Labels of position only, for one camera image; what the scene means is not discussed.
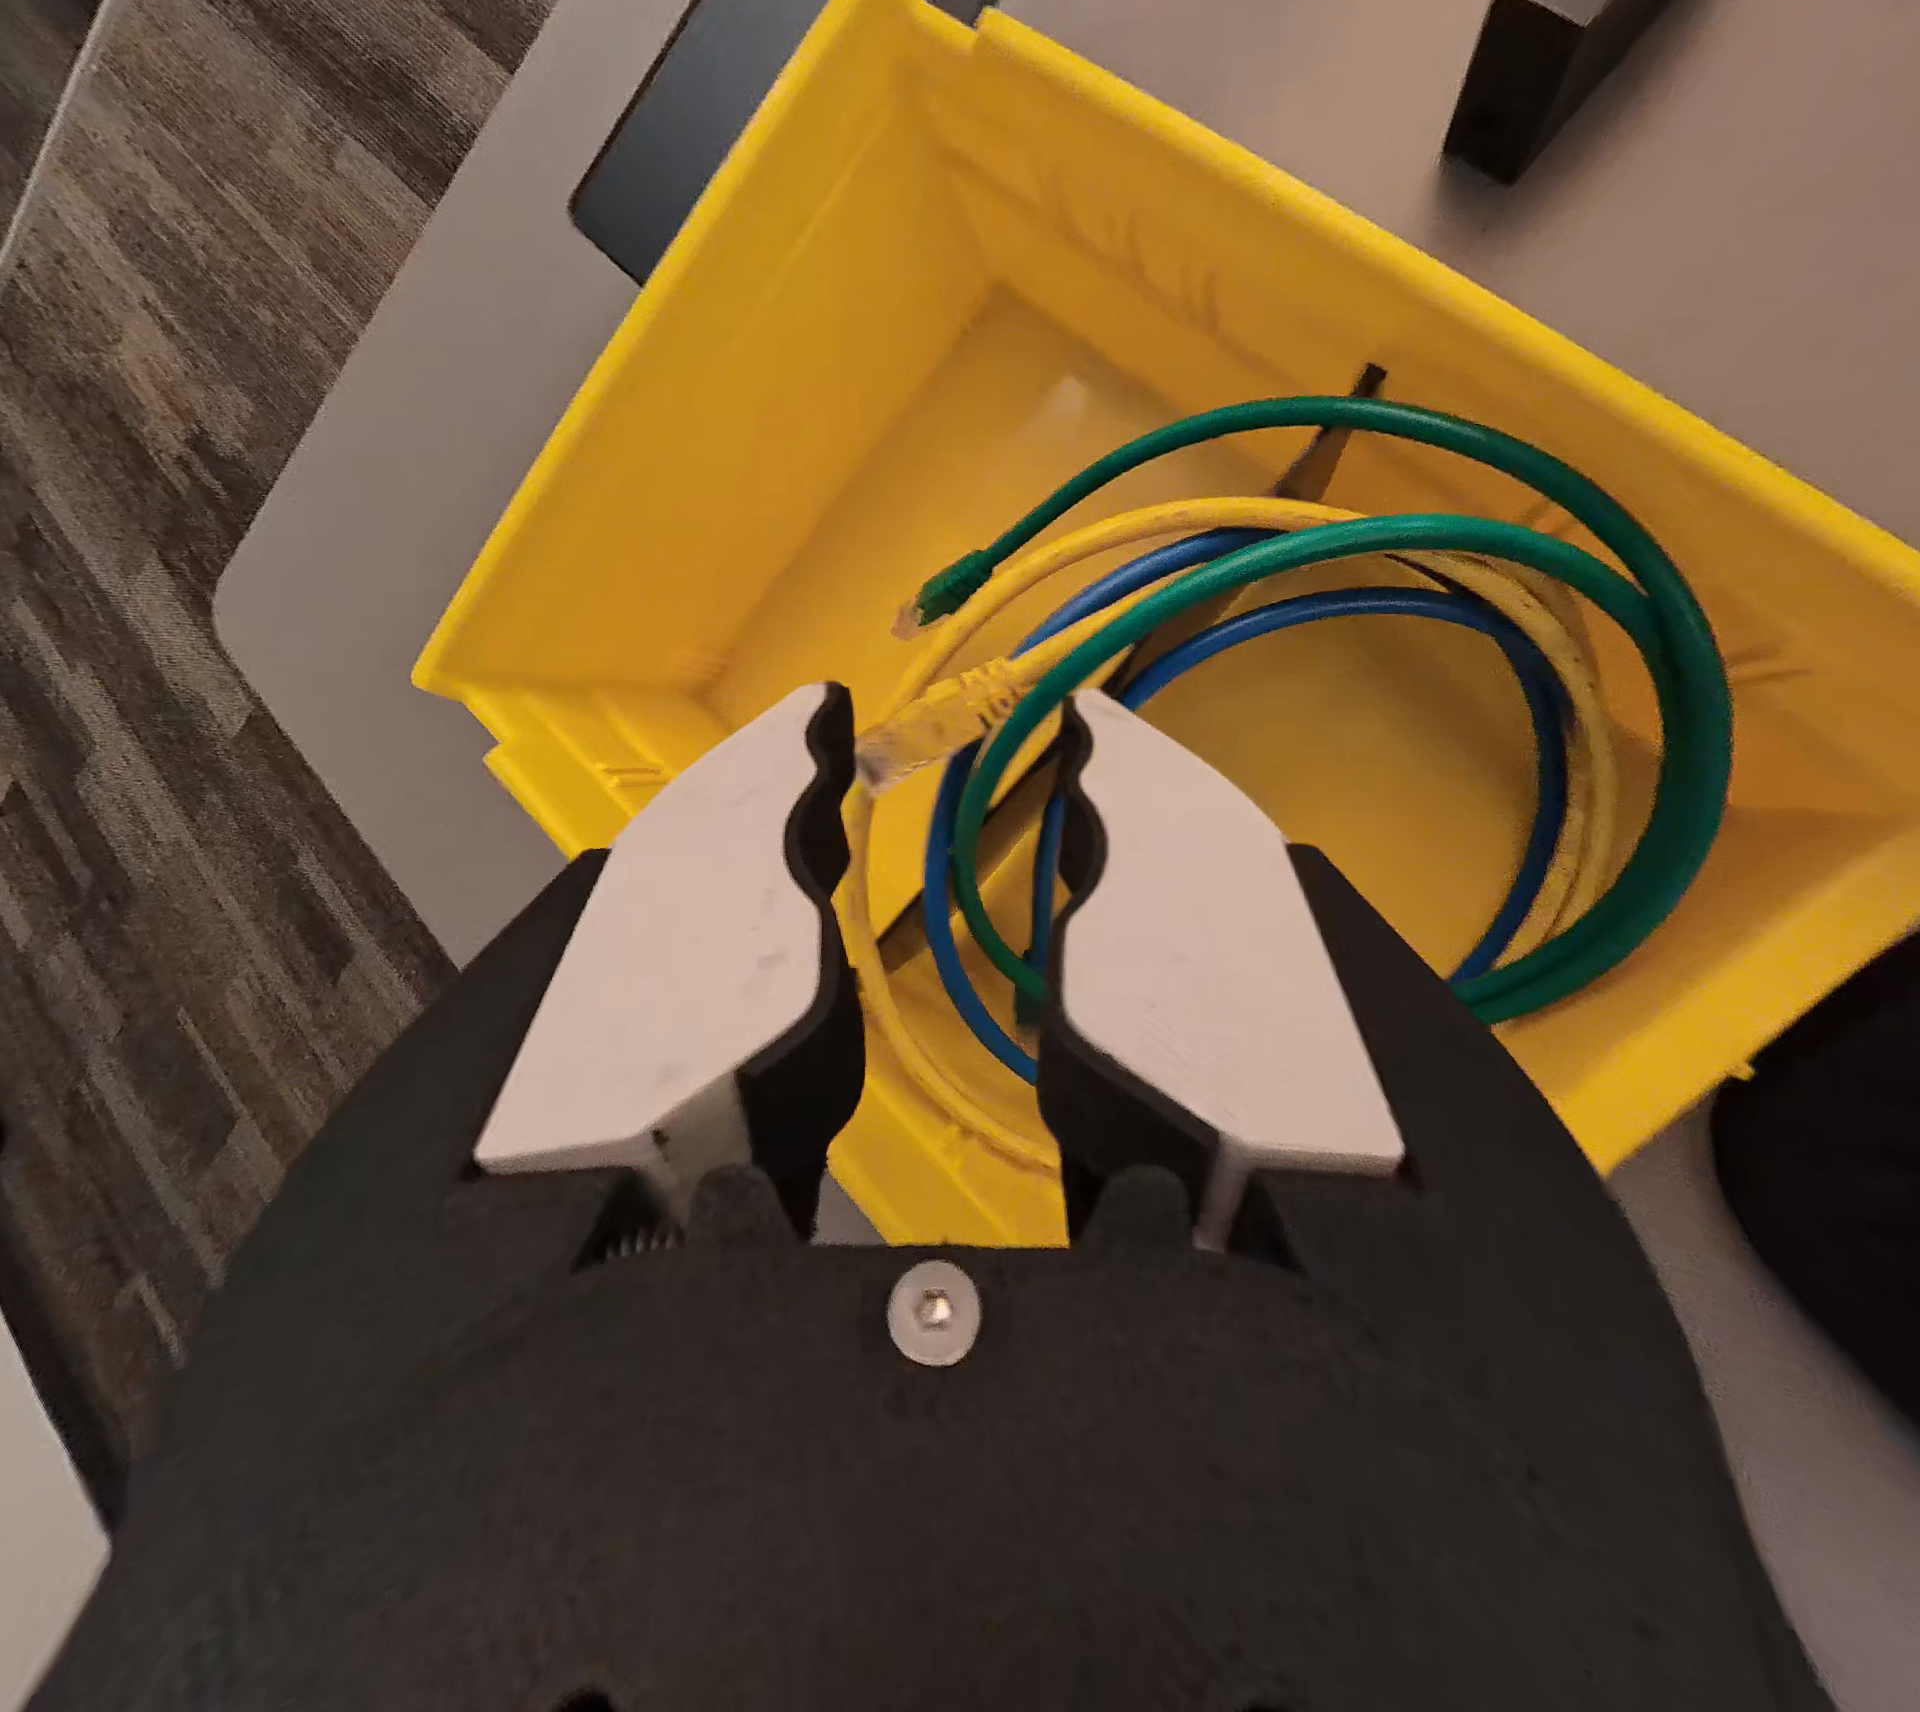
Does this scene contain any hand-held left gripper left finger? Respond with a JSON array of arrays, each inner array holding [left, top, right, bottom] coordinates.
[[472, 682, 874, 1195]]

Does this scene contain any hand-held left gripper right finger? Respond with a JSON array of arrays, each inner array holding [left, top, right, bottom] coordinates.
[[1034, 691, 1409, 1238]]

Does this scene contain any blue ethernet cable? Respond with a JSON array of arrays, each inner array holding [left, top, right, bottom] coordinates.
[[922, 528, 1574, 1088]]

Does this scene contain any yellow ethernet cable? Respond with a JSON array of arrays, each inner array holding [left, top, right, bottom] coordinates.
[[840, 497, 1624, 1167]]

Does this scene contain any green ethernet cable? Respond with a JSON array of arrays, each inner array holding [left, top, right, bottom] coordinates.
[[917, 395, 1741, 1030]]

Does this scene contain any yellow plastic bin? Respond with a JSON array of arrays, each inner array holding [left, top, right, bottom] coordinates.
[[413, 0, 1920, 1248]]

